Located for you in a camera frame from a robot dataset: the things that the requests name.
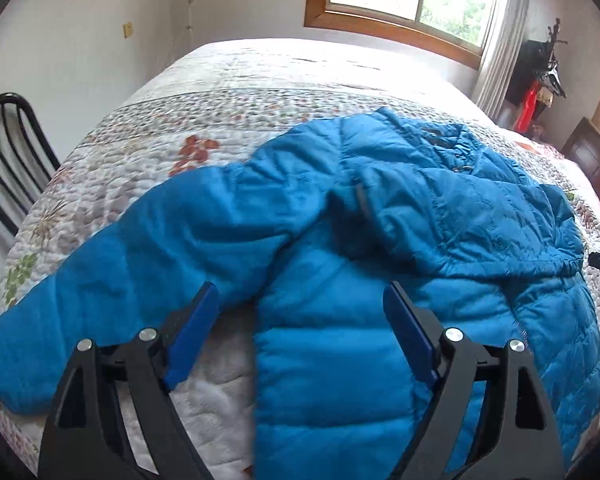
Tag floral quilted bedspread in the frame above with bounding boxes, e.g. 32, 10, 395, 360
0, 39, 600, 479

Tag coat rack with clothes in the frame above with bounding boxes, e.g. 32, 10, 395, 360
505, 18, 567, 133

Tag wooden framed window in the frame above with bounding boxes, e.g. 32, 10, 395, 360
304, 0, 504, 70

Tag black metal chair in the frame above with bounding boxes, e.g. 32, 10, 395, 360
0, 92, 60, 235

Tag blue puffer jacket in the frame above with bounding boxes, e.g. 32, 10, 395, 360
0, 108, 600, 479

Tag yellow wall socket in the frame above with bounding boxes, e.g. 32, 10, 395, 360
123, 22, 133, 39

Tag grey white curtain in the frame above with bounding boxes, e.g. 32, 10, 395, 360
471, 0, 530, 119

